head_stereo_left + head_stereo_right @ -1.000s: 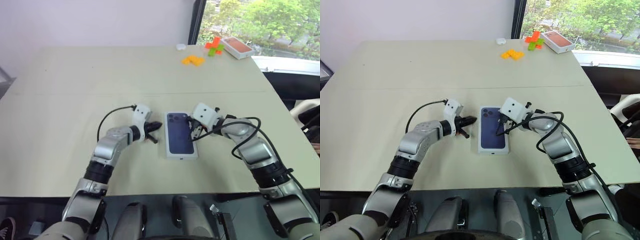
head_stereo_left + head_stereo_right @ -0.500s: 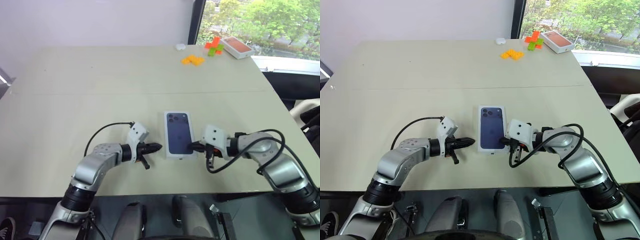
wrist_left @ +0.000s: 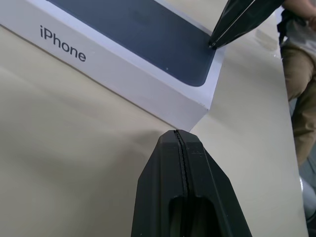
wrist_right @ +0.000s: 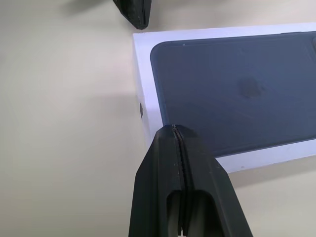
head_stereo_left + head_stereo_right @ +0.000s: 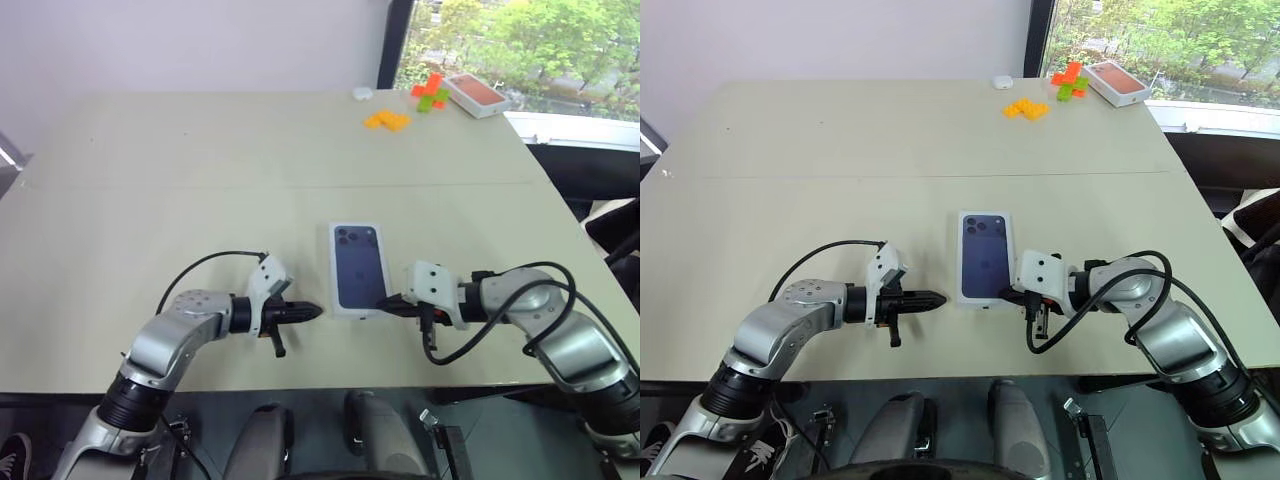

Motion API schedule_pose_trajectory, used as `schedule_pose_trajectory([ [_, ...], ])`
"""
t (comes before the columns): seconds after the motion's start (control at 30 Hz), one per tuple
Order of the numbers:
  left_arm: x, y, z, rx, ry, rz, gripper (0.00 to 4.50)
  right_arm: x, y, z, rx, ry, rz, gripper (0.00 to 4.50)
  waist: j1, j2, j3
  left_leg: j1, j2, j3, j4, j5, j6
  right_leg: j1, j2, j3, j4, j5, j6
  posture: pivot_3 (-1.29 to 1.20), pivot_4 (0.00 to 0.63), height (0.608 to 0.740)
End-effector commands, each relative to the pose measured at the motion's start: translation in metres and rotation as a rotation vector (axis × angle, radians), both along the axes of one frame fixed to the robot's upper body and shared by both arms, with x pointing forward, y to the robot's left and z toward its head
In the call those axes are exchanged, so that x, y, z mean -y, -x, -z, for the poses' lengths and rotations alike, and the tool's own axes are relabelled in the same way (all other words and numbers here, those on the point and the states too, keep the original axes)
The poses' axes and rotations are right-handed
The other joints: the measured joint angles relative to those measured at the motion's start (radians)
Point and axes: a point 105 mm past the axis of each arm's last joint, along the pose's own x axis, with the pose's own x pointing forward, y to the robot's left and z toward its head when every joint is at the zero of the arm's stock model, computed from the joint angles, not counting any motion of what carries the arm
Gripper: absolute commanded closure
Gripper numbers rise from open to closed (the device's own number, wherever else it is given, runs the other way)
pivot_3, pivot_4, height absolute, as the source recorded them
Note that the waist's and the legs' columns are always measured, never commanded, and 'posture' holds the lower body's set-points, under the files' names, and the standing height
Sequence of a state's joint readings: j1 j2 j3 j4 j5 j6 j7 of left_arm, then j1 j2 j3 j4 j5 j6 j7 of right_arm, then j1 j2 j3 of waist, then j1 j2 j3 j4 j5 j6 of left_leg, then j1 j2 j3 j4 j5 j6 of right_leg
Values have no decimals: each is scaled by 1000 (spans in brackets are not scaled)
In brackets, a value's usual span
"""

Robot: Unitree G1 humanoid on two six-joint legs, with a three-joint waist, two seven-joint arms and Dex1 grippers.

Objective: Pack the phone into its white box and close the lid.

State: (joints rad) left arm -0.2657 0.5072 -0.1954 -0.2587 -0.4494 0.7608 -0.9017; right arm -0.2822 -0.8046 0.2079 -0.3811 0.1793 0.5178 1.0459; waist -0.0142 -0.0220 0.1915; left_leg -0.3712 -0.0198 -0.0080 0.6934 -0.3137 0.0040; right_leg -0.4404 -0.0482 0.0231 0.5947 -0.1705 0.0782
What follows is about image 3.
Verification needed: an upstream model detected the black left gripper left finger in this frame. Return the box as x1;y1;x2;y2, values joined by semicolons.
129;129;190;237

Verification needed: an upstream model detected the white phone box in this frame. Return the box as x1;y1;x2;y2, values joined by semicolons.
0;0;229;132

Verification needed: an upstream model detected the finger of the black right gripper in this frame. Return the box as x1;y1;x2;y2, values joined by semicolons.
209;0;256;45
212;0;287;48

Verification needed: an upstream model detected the person in khaki trousers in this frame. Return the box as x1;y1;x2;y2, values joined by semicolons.
276;0;316;171

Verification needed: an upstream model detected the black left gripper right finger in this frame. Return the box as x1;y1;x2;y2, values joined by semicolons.
175;128;253;237

